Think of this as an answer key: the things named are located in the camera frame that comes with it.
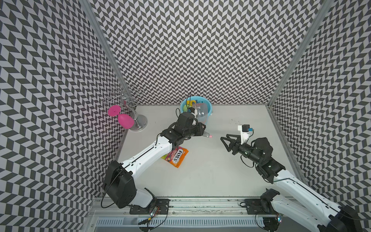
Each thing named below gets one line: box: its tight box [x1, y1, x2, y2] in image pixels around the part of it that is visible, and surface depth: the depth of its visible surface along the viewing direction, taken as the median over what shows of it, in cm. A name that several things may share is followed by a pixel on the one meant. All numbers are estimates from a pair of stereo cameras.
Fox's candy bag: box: [160, 145, 189, 169], surface depth 90 cm
